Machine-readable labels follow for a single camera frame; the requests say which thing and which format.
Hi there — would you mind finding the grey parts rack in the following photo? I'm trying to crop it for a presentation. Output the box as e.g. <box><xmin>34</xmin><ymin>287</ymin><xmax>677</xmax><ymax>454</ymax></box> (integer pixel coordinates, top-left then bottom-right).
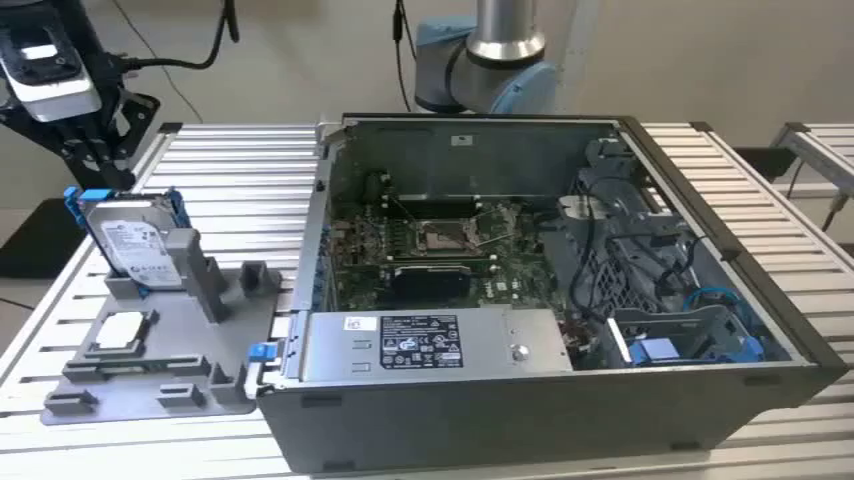
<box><xmin>41</xmin><ymin>227</ymin><xmax>284</xmax><ymax>427</ymax></box>

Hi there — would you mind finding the blue wire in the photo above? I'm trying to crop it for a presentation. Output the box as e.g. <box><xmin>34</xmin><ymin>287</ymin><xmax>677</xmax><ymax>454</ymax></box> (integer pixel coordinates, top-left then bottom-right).
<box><xmin>685</xmin><ymin>285</ymin><xmax>755</xmax><ymax>329</ymax></box>

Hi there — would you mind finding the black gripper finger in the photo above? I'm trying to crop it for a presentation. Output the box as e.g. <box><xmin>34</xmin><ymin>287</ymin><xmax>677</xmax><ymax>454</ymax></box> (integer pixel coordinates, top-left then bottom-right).
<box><xmin>0</xmin><ymin>107</ymin><xmax>113</xmax><ymax>174</ymax></box>
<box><xmin>106</xmin><ymin>91</ymin><xmax>163</xmax><ymax>189</ymax></box>

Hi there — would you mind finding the metal slat side table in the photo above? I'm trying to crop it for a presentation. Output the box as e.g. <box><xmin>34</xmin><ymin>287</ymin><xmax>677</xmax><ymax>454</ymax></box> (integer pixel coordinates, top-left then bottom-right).
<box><xmin>771</xmin><ymin>121</ymin><xmax>854</xmax><ymax>201</ymax></box>

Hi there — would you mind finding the CPU socket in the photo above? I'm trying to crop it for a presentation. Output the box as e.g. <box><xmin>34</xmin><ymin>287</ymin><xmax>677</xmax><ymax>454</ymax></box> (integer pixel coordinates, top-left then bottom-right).
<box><xmin>414</xmin><ymin>218</ymin><xmax>480</xmax><ymax>255</ymax></box>

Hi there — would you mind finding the short black wire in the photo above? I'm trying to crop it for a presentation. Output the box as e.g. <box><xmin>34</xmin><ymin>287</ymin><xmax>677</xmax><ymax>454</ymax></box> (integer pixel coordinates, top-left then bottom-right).
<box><xmin>657</xmin><ymin>233</ymin><xmax>728</xmax><ymax>302</ymax></box>

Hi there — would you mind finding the long black wire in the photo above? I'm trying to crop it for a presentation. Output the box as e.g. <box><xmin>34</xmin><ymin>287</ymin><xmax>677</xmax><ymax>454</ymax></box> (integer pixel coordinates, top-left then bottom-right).
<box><xmin>570</xmin><ymin>177</ymin><xmax>673</xmax><ymax>324</ymax></box>

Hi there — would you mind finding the grey metal drive cage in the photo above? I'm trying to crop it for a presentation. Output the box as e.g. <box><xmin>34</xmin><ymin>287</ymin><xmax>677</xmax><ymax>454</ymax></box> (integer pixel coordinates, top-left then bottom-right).
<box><xmin>540</xmin><ymin>138</ymin><xmax>764</xmax><ymax>369</ymax></box>

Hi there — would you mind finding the thin black floor cable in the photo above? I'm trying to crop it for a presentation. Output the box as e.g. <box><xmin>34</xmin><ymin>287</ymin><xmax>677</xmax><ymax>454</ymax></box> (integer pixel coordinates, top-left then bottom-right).
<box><xmin>109</xmin><ymin>0</ymin><xmax>205</xmax><ymax>124</ymax></box>

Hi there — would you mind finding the black floor stand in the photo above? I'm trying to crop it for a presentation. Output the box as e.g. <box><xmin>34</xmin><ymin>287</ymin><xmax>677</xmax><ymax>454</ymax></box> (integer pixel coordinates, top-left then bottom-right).
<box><xmin>0</xmin><ymin>149</ymin><xmax>135</xmax><ymax>279</ymax></box>

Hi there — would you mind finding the silver CPU chip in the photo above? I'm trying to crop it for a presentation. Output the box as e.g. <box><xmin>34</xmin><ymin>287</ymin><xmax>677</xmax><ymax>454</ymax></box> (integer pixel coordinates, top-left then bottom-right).
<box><xmin>93</xmin><ymin>312</ymin><xmax>150</xmax><ymax>351</ymax></box>

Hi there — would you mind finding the hard disk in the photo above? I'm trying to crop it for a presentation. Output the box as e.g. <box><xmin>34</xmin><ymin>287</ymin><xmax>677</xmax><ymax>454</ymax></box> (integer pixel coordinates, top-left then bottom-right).
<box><xmin>65</xmin><ymin>185</ymin><xmax>197</xmax><ymax>292</ymax></box>

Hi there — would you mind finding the thin black hanging cable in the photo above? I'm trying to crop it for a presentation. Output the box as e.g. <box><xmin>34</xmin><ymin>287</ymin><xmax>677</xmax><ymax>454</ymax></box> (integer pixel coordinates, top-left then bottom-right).
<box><xmin>390</xmin><ymin>0</ymin><xmax>414</xmax><ymax>112</ymax></box>

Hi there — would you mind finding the green motherboard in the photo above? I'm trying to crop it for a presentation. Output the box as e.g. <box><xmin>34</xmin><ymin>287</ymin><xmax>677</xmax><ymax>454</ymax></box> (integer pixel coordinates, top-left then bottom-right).
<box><xmin>326</xmin><ymin>199</ymin><xmax>569</xmax><ymax>312</ymax></box>

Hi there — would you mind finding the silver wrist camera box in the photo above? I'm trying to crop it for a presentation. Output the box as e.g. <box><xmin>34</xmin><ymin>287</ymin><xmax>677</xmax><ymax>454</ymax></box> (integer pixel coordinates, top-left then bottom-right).
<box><xmin>0</xmin><ymin>27</ymin><xmax>105</xmax><ymax>124</ymax></box>

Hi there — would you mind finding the black open PC case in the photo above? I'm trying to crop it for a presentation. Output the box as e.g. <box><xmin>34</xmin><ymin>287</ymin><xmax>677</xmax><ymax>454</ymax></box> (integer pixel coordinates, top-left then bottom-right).
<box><xmin>257</xmin><ymin>112</ymin><xmax>851</xmax><ymax>474</ymax></box>

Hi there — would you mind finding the silver power supply unit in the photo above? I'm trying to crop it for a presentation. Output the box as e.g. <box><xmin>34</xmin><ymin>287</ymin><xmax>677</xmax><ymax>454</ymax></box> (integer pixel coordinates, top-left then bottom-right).
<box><xmin>300</xmin><ymin>308</ymin><xmax>576</xmax><ymax>382</ymax></box>

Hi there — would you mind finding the disk bay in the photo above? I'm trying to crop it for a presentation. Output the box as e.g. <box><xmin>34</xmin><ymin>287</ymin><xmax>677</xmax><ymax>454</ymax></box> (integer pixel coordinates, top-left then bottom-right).
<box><xmin>604</xmin><ymin>303</ymin><xmax>764</xmax><ymax>369</ymax></box>

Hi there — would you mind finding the green RAM stick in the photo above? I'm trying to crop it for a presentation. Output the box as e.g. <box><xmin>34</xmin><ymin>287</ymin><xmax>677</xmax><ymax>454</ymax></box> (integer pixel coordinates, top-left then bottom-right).
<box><xmin>97</xmin><ymin>357</ymin><xmax>179</xmax><ymax>374</ymax></box>

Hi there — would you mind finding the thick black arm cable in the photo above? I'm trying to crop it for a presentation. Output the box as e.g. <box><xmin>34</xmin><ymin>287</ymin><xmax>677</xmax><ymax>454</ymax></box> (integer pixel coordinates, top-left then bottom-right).
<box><xmin>118</xmin><ymin>0</ymin><xmax>242</xmax><ymax>71</ymax></box>

